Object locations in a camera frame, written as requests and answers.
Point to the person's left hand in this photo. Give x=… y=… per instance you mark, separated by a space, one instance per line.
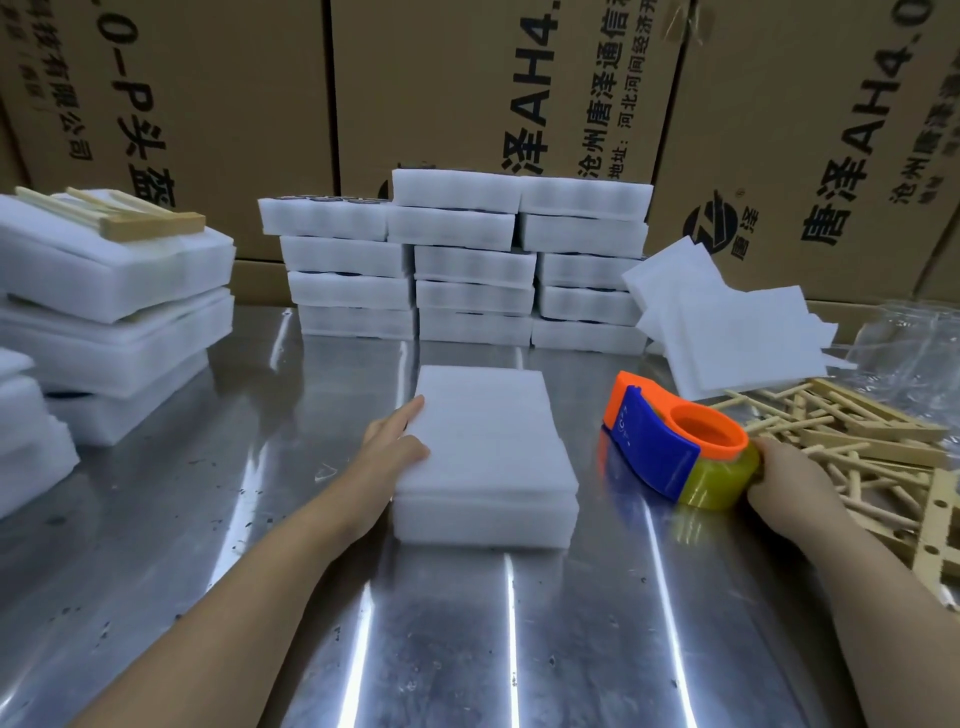
x=371 y=472

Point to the clear plastic bags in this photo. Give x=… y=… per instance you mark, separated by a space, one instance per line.
x=911 y=352

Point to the person's left forearm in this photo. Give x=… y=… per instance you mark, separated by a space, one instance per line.
x=240 y=607

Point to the person's right forearm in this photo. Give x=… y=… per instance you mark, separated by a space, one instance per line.
x=892 y=630

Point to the person's right hand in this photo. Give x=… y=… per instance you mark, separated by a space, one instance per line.
x=799 y=495

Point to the person's right fingers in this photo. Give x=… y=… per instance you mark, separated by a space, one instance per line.
x=759 y=480

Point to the pile of white foam sheets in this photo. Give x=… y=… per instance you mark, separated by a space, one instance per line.
x=720 y=322

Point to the white foam-wrapped package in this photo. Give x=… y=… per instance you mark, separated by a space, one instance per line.
x=487 y=450

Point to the wooden comb-shaped rack part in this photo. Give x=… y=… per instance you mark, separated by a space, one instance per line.
x=142 y=219

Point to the stack of white foam packages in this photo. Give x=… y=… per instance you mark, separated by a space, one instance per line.
x=465 y=262

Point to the printed brown cardboard box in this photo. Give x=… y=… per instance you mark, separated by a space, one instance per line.
x=480 y=82
x=810 y=135
x=172 y=105

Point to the person's left thumb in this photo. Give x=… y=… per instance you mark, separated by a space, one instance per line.
x=415 y=452

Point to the large white foam bundle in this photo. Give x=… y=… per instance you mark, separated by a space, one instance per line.
x=105 y=262
x=127 y=409
x=127 y=345

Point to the pile of wooden rack parts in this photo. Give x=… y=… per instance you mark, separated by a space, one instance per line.
x=877 y=457

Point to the clear yellowish tape roll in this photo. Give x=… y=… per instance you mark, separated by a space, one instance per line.
x=712 y=484

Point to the orange and blue tape dispenser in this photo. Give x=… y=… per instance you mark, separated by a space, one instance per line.
x=660 y=442

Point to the stack of thin foam sheets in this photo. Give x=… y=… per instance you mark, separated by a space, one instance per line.
x=30 y=442

